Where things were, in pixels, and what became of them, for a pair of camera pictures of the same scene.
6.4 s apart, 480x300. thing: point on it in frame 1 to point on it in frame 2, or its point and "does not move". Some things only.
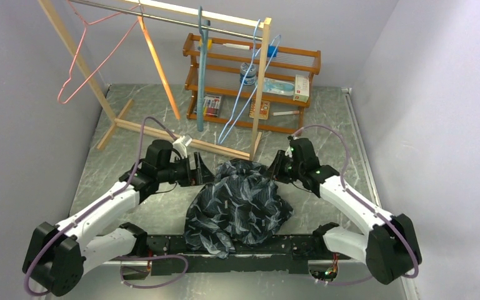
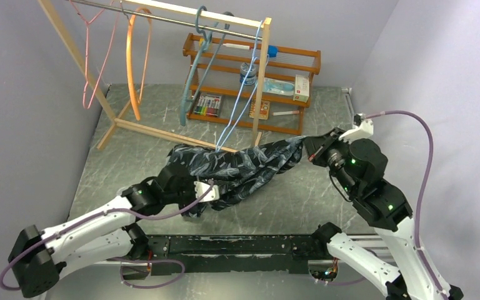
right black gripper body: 287,173 to 332,152
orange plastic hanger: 160,65 to 129,50
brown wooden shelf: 233,75 does not move
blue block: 270,50 does not move
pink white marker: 285,112 does not move
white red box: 302,88 does not move
